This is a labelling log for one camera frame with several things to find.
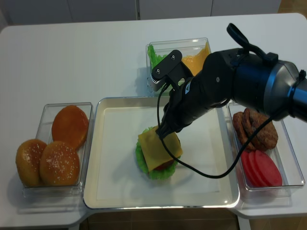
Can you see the clear bin lettuce and cheese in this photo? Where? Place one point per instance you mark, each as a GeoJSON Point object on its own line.
{"type": "Point", "coordinates": [165, 47]}

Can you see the sesame seed bun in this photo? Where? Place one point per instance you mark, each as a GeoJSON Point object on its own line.
{"type": "Point", "coordinates": [27, 161]}
{"type": "Point", "coordinates": [59, 165]}

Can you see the middle red tomato slice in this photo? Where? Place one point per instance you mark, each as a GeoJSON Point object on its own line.
{"type": "Point", "coordinates": [257, 178]}

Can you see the top brown patty in bin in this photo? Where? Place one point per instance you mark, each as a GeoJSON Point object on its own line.
{"type": "Point", "coordinates": [267, 135]}

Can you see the sesame seed top bun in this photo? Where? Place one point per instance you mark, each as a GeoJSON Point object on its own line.
{"type": "Point", "coordinates": [59, 165]}

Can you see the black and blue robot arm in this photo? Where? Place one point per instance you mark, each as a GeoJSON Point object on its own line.
{"type": "Point", "coordinates": [276, 89]}

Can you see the yellow cheese slices in bin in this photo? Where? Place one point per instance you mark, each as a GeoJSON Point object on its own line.
{"type": "Point", "coordinates": [196, 59]}

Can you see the brown patty in bin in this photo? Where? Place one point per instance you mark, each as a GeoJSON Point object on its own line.
{"type": "Point", "coordinates": [267, 135]}
{"type": "Point", "coordinates": [247, 127]}
{"type": "Point", "coordinates": [237, 123]}

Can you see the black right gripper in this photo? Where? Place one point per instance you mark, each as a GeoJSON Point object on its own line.
{"type": "Point", "coordinates": [192, 100]}

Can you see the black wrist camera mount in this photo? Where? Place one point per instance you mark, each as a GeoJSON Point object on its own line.
{"type": "Point", "coordinates": [170, 70]}

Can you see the white paper tray liner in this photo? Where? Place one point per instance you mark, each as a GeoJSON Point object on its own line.
{"type": "Point", "coordinates": [120, 176]}

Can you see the clear bin patties and tomato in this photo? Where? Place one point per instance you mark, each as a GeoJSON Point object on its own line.
{"type": "Point", "coordinates": [284, 158]}

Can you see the green lettuce leaf on burger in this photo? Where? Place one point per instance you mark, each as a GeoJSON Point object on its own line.
{"type": "Point", "coordinates": [155, 175]}

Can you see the plain brown bun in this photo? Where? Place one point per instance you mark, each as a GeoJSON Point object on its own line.
{"type": "Point", "coordinates": [70, 126]}

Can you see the white serving tray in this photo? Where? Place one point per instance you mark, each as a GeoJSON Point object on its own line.
{"type": "Point", "coordinates": [227, 196]}

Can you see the clear bin for buns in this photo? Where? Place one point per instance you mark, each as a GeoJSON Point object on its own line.
{"type": "Point", "coordinates": [44, 133]}

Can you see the yellow cheese slice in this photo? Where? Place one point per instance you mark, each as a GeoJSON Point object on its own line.
{"type": "Point", "coordinates": [152, 150]}

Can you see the left red tomato slice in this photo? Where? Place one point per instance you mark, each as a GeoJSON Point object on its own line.
{"type": "Point", "coordinates": [250, 175]}

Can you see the right red tomato slice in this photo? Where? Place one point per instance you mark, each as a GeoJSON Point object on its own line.
{"type": "Point", "coordinates": [267, 169]}

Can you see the green lettuce leaves in bin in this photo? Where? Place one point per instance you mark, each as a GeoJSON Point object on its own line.
{"type": "Point", "coordinates": [153, 57]}

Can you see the middle brown patty in bin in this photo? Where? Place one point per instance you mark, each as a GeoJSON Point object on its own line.
{"type": "Point", "coordinates": [247, 127]}

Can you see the red tomato slice on burger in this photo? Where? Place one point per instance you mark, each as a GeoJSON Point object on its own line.
{"type": "Point", "coordinates": [164, 165]}

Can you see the left brown patty in bin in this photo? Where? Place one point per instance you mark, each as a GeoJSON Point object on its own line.
{"type": "Point", "coordinates": [237, 123]}

